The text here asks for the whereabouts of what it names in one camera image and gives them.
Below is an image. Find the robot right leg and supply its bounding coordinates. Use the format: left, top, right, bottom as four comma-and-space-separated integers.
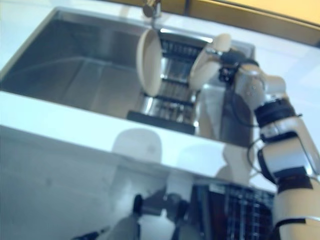
163, 192, 201, 240

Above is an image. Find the chrome gooseneck faucet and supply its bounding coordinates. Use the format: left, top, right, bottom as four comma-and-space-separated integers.
141, 0, 163, 30

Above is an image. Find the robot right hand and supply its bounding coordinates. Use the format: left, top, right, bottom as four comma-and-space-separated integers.
206, 47, 260, 83

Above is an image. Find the dark wire plate basket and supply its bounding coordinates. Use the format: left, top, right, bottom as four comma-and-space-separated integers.
207, 183, 276, 240

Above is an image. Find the black sink drying rack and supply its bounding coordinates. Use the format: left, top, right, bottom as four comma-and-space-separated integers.
126, 31, 214, 136

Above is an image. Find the stainless steel sink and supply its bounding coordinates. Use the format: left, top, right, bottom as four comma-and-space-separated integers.
0, 6, 256, 148

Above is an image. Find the cream round plate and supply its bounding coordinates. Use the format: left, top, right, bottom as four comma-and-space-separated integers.
136, 29, 165, 97
189, 33, 233, 93

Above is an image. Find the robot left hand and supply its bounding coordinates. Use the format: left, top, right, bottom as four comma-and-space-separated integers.
74, 224, 111, 240

